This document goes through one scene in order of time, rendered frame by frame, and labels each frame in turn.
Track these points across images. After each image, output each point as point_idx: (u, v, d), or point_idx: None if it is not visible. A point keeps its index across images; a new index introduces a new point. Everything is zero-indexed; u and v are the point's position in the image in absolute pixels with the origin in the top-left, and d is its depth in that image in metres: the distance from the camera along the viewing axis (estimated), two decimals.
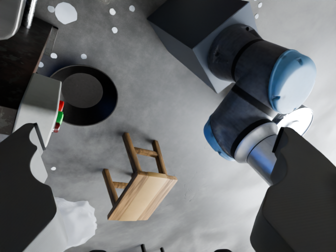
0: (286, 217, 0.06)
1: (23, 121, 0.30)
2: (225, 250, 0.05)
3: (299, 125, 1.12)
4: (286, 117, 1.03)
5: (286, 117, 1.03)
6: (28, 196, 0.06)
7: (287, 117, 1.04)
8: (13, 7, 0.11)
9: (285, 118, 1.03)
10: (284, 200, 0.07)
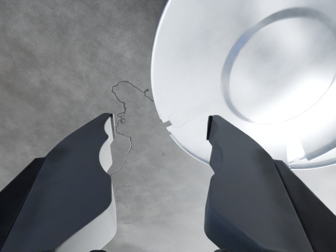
0: (231, 201, 0.06)
1: None
2: (225, 250, 0.05)
3: (334, 71, 0.22)
4: None
5: None
6: (92, 181, 0.07)
7: None
8: None
9: None
10: (226, 185, 0.07)
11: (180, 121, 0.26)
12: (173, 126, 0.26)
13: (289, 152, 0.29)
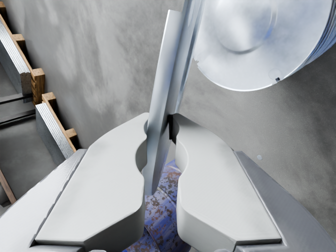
0: (201, 200, 0.06)
1: None
2: (225, 250, 0.05)
3: (188, 56, 0.28)
4: None
5: None
6: (126, 180, 0.07)
7: None
8: None
9: None
10: (194, 184, 0.07)
11: None
12: None
13: None
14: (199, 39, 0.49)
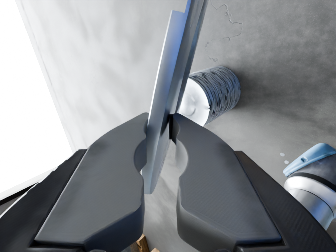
0: (201, 200, 0.06)
1: None
2: (225, 250, 0.05)
3: (190, 55, 0.28)
4: None
5: None
6: (125, 180, 0.07)
7: None
8: None
9: None
10: (195, 184, 0.07)
11: None
12: None
13: None
14: None
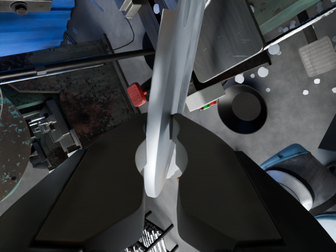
0: (201, 200, 0.06)
1: (194, 96, 0.63)
2: (225, 250, 0.05)
3: (189, 57, 0.28)
4: None
5: None
6: (125, 180, 0.07)
7: None
8: (207, 78, 0.40)
9: None
10: (195, 184, 0.07)
11: None
12: None
13: None
14: None
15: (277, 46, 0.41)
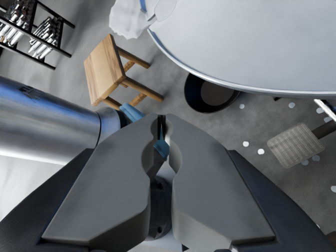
0: (196, 200, 0.06)
1: None
2: (225, 250, 0.05)
3: None
4: (167, 1, 0.15)
5: (166, 2, 0.15)
6: (132, 180, 0.07)
7: None
8: None
9: (167, 10, 0.15)
10: (189, 184, 0.07)
11: None
12: None
13: None
14: None
15: None
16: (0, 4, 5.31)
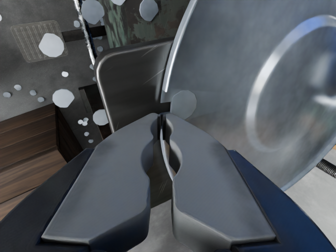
0: (196, 200, 0.06)
1: None
2: (225, 250, 0.05)
3: None
4: (188, 101, 0.14)
5: (187, 102, 0.14)
6: (131, 180, 0.07)
7: (190, 97, 0.14)
8: (108, 94, 0.12)
9: (183, 112, 0.14)
10: (189, 184, 0.07)
11: None
12: None
13: None
14: None
15: (104, 122, 0.27)
16: None
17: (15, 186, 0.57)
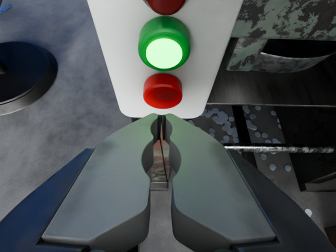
0: (196, 200, 0.06)
1: None
2: (225, 250, 0.05)
3: None
4: None
5: None
6: (132, 180, 0.07)
7: None
8: None
9: None
10: (189, 184, 0.07)
11: None
12: None
13: None
14: None
15: None
16: None
17: None
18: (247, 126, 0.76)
